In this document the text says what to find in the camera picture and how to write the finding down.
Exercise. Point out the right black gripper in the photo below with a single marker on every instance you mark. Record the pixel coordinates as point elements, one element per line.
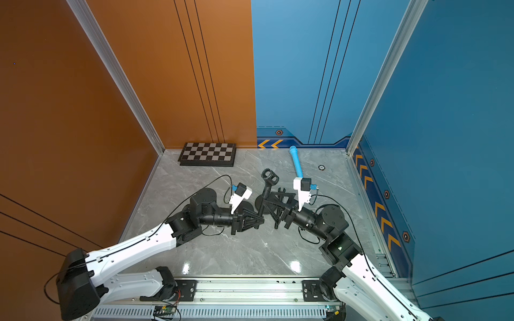
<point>292,212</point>

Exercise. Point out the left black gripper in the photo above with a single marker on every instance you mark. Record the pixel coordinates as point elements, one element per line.
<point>238,221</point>

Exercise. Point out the black stand pole with clip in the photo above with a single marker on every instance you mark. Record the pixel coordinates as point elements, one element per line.
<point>270,180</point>

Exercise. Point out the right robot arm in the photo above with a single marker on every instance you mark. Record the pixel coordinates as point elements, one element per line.
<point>352,279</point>

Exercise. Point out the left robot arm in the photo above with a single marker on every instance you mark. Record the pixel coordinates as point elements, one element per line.
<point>89,279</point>

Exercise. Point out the light blue toy microphone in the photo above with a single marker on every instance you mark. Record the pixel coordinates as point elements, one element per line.
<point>297,165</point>

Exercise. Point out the black white checkerboard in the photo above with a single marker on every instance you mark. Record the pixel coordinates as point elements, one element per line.
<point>208,154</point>

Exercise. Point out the right green circuit board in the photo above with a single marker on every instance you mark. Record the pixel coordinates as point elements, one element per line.
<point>336,313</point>

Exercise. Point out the green circuit board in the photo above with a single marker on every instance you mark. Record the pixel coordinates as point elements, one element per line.
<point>336,313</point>
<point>164,311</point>

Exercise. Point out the left green circuit board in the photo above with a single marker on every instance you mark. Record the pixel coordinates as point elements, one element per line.
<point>164,311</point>

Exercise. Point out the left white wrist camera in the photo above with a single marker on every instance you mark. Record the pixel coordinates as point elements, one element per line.
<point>240,192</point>

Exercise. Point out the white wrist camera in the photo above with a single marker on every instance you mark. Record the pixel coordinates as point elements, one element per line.
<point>240,192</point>
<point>303,187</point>

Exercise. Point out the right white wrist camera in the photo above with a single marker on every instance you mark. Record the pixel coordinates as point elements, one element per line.
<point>303,187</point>

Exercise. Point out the aluminium rail frame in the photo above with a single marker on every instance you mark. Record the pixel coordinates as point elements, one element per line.
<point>224,297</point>

